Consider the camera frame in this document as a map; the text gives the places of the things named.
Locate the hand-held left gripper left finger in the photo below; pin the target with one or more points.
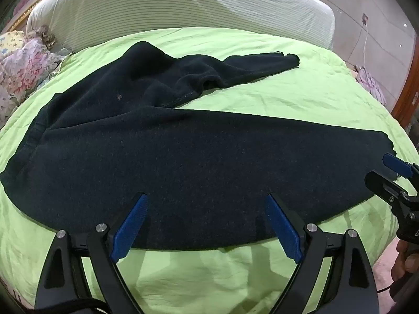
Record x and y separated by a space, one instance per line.
131 225

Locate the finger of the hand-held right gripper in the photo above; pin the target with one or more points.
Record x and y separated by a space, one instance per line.
384 186
397 165

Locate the pale floral cloth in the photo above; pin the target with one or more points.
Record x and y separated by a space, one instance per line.
371 85

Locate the person's right hand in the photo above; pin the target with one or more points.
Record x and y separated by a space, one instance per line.
406 261

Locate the green bed sheet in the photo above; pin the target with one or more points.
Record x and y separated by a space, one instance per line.
294 98

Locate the gold framed landscape painting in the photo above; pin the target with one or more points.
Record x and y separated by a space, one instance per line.
19 6

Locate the striped white pillow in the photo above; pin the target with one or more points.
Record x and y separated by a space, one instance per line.
180 3

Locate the brown wooden furniture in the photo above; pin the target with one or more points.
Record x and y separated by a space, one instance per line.
407 91

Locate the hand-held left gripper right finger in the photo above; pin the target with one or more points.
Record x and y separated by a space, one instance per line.
283 229

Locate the yellow floral pillow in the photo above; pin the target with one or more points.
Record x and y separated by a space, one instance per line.
9 42

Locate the wall socket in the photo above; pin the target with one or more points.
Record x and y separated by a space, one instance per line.
365 18

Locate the black pants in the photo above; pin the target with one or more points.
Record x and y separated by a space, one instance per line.
196 153

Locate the pink floral pillow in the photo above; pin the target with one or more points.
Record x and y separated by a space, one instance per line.
29 72

